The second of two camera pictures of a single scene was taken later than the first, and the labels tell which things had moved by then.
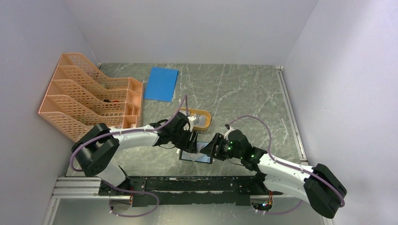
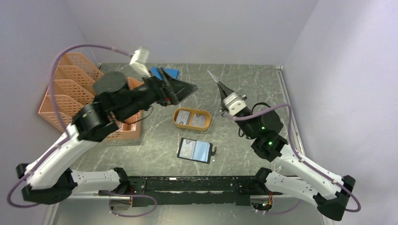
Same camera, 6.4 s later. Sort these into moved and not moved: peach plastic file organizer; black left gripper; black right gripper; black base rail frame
Moved: black left gripper; black right gripper
Not moved: black base rail frame; peach plastic file organizer
